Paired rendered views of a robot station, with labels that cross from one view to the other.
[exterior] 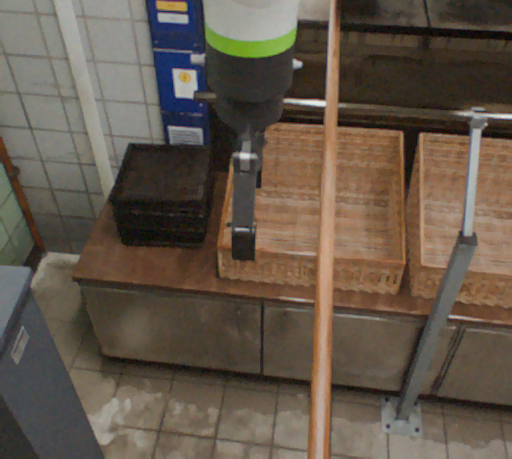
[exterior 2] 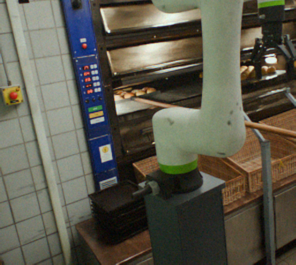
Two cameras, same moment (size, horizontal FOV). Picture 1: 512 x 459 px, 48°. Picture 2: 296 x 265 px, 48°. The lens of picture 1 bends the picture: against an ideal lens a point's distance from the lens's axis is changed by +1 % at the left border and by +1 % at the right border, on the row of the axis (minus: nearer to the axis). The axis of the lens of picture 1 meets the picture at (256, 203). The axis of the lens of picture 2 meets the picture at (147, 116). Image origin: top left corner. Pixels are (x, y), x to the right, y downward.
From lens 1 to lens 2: 1.20 m
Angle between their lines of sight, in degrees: 42
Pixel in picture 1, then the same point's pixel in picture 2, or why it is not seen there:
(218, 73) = (274, 12)
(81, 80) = (50, 174)
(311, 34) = (152, 111)
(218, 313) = not seen: hidden behind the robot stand
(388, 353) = (254, 231)
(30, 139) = (14, 232)
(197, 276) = not seen: hidden behind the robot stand
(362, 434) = not seen: outside the picture
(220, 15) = not seen: outside the picture
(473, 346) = (279, 205)
